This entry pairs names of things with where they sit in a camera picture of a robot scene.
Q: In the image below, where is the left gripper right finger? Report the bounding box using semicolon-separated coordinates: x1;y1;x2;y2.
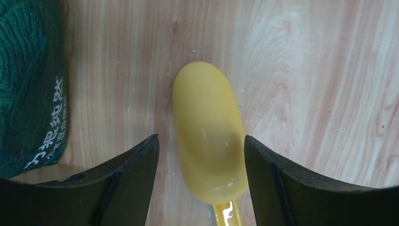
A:
244;136;399;226

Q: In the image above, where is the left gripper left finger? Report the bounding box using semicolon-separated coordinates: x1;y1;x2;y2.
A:
0;134;160;226

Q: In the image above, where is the yellow plastic scoop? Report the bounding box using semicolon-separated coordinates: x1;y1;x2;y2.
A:
172;61;248;226

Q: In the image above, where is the green litter bag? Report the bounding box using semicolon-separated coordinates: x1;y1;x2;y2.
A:
0;0;67;178

